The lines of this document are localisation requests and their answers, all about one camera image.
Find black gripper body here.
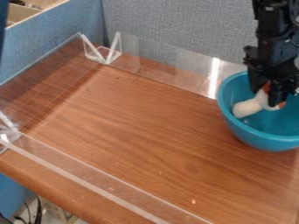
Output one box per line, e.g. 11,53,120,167
242,45,299,91

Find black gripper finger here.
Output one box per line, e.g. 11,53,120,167
246,68,269,94
266,80,290,108

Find white brown toy mushroom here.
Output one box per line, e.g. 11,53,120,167
232,83,285,118

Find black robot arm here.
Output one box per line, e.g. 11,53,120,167
242,0,299,108

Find blue plastic bowl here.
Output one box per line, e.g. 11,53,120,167
217,72,299,152

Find clear acrylic front barrier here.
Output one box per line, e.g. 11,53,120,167
0,111,212,224

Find wooden shelf box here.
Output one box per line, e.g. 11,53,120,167
5,0,69,27

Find clear acrylic corner bracket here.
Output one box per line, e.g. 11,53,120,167
78,31,122,65

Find black floor cables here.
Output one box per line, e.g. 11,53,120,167
0,195,43,224

